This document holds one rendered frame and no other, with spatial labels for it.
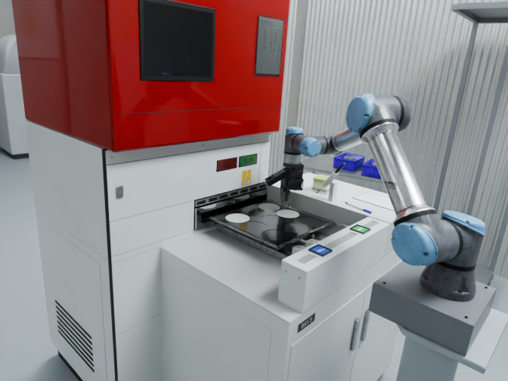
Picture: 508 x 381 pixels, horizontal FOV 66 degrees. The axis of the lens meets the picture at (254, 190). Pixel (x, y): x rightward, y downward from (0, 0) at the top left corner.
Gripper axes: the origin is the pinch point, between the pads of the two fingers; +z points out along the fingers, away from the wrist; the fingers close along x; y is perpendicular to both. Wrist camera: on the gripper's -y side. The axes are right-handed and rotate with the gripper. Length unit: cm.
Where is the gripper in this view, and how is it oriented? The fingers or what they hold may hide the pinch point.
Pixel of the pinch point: (283, 206)
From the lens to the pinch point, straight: 175.4
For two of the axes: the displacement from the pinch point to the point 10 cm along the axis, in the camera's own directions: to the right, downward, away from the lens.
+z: -0.6, 9.5, 3.1
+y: 9.7, -0.1, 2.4
